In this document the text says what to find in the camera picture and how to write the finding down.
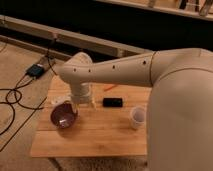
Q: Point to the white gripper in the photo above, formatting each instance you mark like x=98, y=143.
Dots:
x=82, y=93

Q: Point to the white ceramic cup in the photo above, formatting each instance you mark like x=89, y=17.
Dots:
x=137, y=117

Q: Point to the black power adapter left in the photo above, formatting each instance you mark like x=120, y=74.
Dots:
x=35, y=71

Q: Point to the wooden table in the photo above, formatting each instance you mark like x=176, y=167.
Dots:
x=100, y=132

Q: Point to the black rectangular block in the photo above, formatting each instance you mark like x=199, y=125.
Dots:
x=112, y=102

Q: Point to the white toy object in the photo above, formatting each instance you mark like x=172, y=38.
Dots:
x=60, y=100

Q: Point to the purple bowl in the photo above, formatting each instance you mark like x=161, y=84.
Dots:
x=63, y=116

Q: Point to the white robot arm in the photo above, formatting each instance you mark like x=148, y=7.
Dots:
x=180, y=107

